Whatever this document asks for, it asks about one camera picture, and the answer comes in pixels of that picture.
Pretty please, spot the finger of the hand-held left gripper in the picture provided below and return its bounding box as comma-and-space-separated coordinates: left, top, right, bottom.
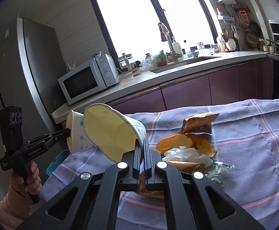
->
38, 129, 72, 149

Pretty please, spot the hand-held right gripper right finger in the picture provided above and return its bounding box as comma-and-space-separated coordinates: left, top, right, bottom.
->
144, 138, 265, 230

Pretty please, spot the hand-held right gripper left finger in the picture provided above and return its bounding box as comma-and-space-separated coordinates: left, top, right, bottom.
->
17, 142, 145, 230

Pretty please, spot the white blue patterned paper cup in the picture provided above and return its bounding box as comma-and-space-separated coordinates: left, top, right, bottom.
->
66, 110, 98, 154

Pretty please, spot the teal plastic bin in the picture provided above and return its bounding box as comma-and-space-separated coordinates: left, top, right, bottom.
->
46, 150, 70, 176

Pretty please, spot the white tissue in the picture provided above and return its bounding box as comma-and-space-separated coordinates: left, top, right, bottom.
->
162, 146, 214, 168

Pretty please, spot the large yellow-lined paper cup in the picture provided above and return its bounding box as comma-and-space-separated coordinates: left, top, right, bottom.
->
83, 103, 147, 163

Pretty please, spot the person's left hand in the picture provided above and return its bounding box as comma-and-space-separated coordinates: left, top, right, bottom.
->
7, 160, 43, 205

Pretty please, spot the orange peel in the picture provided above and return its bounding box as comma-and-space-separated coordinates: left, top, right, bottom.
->
156, 133, 218, 158

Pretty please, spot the brown paper bag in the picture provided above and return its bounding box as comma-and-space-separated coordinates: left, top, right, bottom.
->
137, 160, 207, 199

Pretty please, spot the white microwave oven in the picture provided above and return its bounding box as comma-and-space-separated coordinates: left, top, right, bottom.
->
58, 54, 120, 105

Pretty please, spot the brown snack wrapper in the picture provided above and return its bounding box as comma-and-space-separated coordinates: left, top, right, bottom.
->
179, 113, 220, 135

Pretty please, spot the clear plastic wrapper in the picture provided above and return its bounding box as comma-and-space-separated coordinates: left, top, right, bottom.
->
204, 160, 238, 186

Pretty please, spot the grey refrigerator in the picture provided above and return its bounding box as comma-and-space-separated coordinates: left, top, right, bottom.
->
0, 16, 69, 154

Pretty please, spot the purple kitchen cabinet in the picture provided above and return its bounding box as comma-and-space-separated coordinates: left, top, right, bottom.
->
109, 54, 274, 115

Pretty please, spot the clear plastic container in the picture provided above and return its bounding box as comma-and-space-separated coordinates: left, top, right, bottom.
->
117, 71, 134, 81

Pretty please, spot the bag of green vegetables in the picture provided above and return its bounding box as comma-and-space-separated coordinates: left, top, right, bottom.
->
152, 50, 169, 67

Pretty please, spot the purple plaid cloth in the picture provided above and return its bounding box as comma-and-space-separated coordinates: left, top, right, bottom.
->
40, 98, 279, 230

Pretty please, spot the white soap bottle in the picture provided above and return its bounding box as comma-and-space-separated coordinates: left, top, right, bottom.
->
172, 37, 184, 61

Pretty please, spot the metal kitchen faucet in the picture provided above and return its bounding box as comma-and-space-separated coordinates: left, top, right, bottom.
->
158, 22, 179, 62

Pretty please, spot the white dotted utensil holder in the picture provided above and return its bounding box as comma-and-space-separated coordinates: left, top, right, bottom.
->
227, 38, 237, 51

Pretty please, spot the kitchen window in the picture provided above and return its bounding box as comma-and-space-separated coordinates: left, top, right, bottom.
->
85, 0, 226, 61

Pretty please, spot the stack of bowls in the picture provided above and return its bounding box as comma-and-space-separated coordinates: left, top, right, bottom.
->
247, 34, 261, 50

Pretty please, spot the black frying pan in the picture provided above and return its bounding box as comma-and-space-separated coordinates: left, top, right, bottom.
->
249, 21, 262, 37

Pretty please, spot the white wall shelf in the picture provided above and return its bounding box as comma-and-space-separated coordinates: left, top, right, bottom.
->
217, 8, 237, 25

